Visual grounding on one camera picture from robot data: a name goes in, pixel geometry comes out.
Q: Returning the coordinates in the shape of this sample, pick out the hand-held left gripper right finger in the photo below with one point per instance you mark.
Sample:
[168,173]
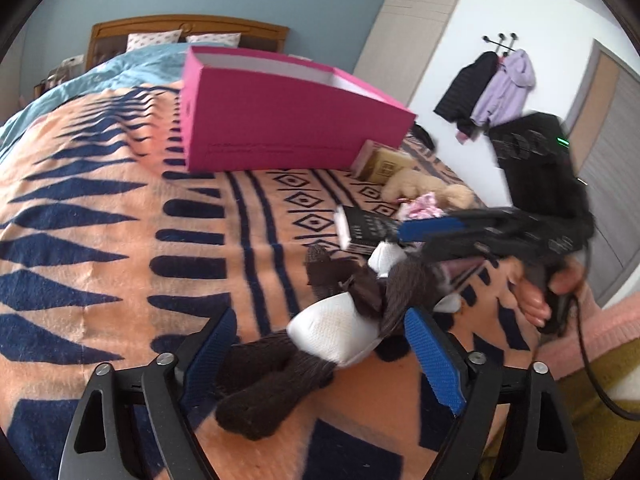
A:
[435,360]

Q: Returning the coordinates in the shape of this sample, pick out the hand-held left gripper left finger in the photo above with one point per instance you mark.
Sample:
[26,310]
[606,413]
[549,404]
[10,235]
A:
[215,345]

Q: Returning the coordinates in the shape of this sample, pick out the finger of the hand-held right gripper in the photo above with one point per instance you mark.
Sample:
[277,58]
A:
[430,227]
[450,250]

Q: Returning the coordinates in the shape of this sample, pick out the brown and white plush toy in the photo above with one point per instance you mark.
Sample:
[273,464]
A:
[270,380]

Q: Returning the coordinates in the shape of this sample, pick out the beige tissue pack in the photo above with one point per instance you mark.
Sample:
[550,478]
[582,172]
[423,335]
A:
[387,162]

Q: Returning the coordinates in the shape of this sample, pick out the pink cardboard box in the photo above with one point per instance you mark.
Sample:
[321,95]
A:
[280,120]

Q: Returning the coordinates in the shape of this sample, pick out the person's right forearm pink sleeve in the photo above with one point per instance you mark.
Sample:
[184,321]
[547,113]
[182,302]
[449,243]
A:
[610,330]

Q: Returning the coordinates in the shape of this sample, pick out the person's right hand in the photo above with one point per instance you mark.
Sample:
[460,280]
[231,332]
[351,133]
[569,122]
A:
[537,305]

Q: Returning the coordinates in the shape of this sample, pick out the pink floral cloth item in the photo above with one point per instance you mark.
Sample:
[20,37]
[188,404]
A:
[422,205]

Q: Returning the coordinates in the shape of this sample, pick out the beige plush toy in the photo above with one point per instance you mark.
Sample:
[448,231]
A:
[410,182]

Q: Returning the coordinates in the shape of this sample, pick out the grey framed door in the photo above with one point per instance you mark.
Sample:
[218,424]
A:
[615,135]

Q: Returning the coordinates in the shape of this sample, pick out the purple hoodie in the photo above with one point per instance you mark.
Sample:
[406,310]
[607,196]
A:
[505,90]

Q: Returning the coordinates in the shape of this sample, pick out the dark cloth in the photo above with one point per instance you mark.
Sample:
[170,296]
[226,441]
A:
[424,137]

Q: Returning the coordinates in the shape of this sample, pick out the black jacket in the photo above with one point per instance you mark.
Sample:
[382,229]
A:
[467,90]

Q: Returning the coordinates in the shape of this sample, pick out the mustard yellow clothing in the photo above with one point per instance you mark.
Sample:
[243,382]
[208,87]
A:
[600,440]

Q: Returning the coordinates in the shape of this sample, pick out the orange and navy patterned blanket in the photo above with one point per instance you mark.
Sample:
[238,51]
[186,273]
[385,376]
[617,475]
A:
[100,200]

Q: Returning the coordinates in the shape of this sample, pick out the beige wardrobe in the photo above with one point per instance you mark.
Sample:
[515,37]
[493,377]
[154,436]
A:
[415,25]

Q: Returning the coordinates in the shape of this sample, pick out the white patterned pillow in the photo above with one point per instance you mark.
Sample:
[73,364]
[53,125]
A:
[215,40]
[152,40]

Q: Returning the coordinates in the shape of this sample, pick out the light blue duvet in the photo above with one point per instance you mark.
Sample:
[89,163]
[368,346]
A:
[75,75]

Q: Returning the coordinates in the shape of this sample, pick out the wooden headboard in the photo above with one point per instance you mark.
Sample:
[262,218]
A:
[200,25]

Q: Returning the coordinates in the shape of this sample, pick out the bedside clutter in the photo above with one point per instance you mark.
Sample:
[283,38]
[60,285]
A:
[65,67]

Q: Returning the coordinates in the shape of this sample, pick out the black wall coat hooks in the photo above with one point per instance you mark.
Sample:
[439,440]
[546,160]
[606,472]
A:
[500,42]

